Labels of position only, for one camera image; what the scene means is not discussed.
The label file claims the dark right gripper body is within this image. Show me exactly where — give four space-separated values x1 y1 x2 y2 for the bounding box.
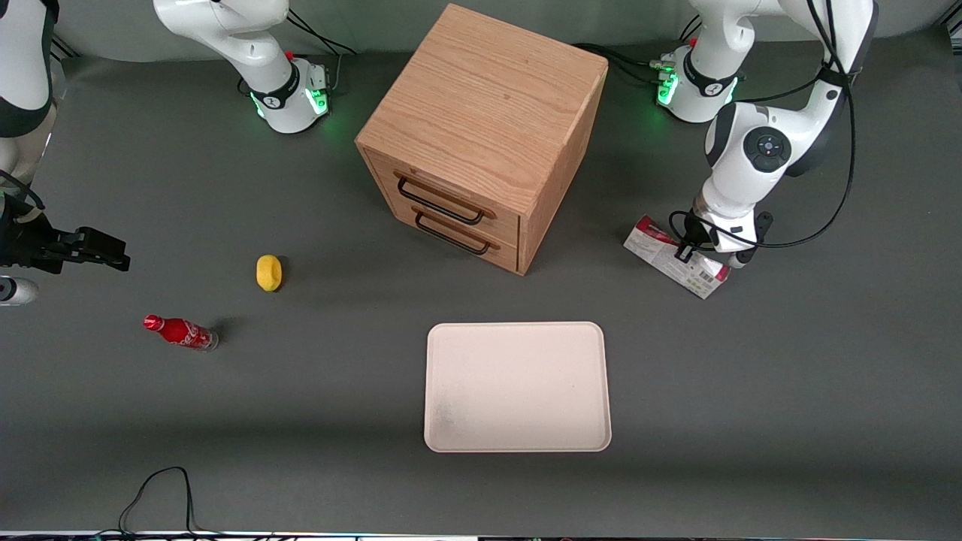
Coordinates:
0 195 58 273

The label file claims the red white toothpaste box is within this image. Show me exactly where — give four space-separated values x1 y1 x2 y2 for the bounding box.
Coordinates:
623 215 731 301

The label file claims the beige plastic tray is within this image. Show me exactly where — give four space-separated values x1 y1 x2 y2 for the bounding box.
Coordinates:
424 322 613 453

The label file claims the red cola bottle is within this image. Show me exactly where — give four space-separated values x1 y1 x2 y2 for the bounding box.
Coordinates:
143 314 219 352

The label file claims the wooden drawer front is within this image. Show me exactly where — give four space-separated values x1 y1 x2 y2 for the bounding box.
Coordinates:
387 201 521 274
363 148 522 243

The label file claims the wooden drawer cabinet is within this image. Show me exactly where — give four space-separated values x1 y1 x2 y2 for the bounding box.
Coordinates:
355 3 610 277

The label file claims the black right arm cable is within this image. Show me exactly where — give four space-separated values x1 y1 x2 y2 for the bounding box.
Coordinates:
0 169 47 213

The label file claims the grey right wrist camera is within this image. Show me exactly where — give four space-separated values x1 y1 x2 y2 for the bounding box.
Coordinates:
0 277 39 306

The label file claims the black left base cable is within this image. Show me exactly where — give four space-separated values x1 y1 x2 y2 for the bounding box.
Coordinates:
573 19 703 87

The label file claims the black base cable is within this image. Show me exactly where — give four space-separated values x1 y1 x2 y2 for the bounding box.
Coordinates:
286 8 358 85
573 19 703 87

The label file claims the black looped table cable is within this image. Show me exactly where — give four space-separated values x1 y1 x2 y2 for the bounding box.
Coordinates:
94 466 226 539

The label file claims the black metal drawer handle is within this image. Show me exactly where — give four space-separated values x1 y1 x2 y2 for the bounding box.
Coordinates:
413 211 492 256
395 174 486 226

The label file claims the black right base cable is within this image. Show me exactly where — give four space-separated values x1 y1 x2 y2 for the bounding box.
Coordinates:
286 8 358 85

